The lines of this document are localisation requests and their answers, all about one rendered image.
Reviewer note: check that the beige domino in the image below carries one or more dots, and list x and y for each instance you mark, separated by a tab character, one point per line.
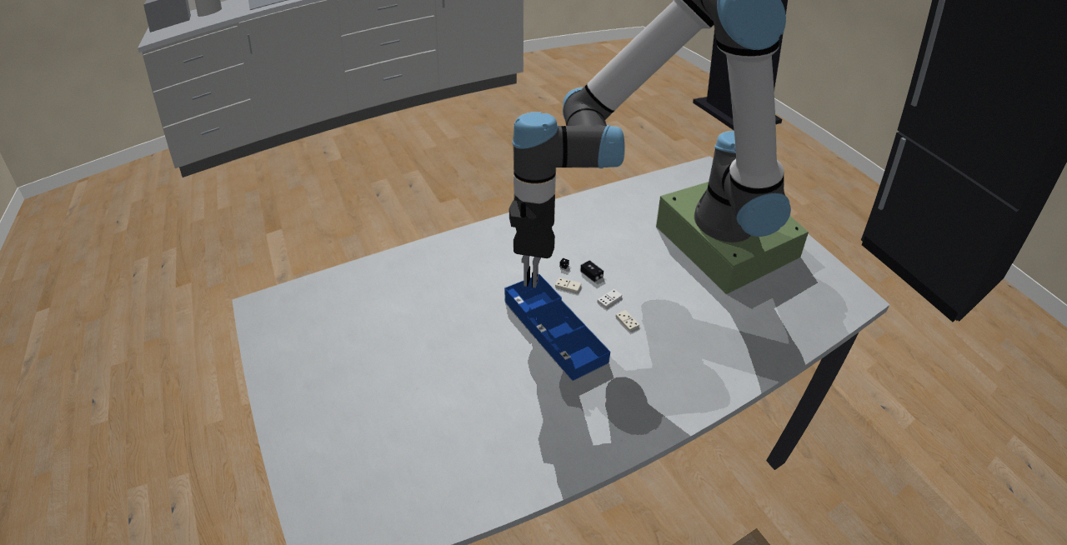
568	285
627	320

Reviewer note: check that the blue rack of bins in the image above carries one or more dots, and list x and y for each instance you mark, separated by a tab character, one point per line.
555	317

